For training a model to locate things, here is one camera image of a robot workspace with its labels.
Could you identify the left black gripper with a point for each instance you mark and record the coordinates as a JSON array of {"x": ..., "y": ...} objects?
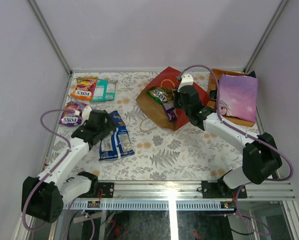
[{"x": 99, "y": 120}]

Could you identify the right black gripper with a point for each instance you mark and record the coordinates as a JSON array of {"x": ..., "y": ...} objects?
[{"x": 176, "y": 95}]

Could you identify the blue Doritos chip bag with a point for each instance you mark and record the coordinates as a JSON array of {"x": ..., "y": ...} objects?
[{"x": 117, "y": 145}]

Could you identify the purple Fox's candy bag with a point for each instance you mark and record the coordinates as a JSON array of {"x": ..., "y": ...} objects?
[{"x": 67, "y": 117}]

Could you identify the teal snack packet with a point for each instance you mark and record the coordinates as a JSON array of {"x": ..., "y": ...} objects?
[{"x": 105, "y": 90}]

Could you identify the red paper bag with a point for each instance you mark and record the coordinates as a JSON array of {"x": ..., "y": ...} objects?
[{"x": 155, "y": 111}]

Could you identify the orange Fox's candy bag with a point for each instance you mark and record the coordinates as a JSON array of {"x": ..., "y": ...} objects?
[{"x": 85, "y": 87}]

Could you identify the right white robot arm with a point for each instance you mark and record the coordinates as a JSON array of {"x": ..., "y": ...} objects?
[{"x": 259, "y": 156}]

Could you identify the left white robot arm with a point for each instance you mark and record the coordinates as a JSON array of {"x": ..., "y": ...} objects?
[{"x": 44, "y": 196}]

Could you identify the green Fox's candy bag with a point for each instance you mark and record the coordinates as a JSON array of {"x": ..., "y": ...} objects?
[{"x": 160, "y": 94}]

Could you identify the purple Frozen bag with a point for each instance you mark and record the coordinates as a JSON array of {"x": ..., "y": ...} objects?
[{"x": 237, "y": 96}]

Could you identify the purple chocolate bar wrapper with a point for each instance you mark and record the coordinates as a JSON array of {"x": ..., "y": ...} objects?
[{"x": 170, "y": 110}]

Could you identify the wooden tray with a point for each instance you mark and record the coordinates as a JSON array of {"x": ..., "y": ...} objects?
[{"x": 212, "y": 89}]

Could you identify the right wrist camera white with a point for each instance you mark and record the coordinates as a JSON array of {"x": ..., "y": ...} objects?
[{"x": 185, "y": 79}]

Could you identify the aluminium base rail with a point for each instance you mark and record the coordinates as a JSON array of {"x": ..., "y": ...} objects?
[{"x": 268, "y": 191}]

